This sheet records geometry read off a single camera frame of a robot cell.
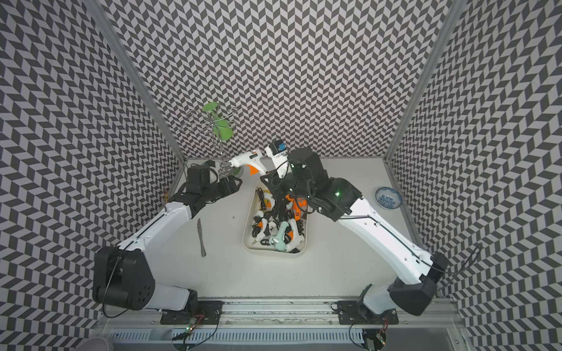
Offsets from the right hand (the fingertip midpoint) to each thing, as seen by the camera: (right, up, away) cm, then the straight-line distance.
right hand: (269, 179), depth 64 cm
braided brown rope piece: (-56, -9, +44) cm, 72 cm away
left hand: (-16, -3, +22) cm, 27 cm away
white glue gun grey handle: (-2, -17, +12) cm, 21 cm away
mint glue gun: (+1, -25, +21) cm, 33 cm away
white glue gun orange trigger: (+7, -23, +21) cm, 32 cm away
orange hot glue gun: (+9, -10, +26) cm, 30 cm away
